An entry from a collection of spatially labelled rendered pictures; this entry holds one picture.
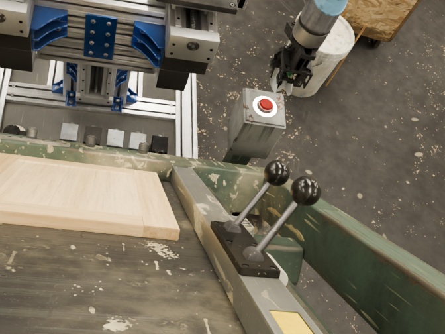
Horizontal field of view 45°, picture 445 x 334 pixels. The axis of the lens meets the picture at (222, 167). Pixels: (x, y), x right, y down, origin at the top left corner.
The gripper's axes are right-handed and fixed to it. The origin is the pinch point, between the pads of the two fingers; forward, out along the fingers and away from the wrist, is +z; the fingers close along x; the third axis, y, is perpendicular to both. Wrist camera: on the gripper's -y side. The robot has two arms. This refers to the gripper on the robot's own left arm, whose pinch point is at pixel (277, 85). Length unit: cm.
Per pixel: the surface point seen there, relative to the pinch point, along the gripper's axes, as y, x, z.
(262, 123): 5.3, -0.8, 10.0
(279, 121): 4.2, 3.7, 9.4
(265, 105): 0.6, -0.5, 7.9
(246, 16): -136, 26, 102
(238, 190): 24.0, -6.7, 14.4
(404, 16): -126, 105, 73
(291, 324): 75, -22, -53
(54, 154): 21, -52, 12
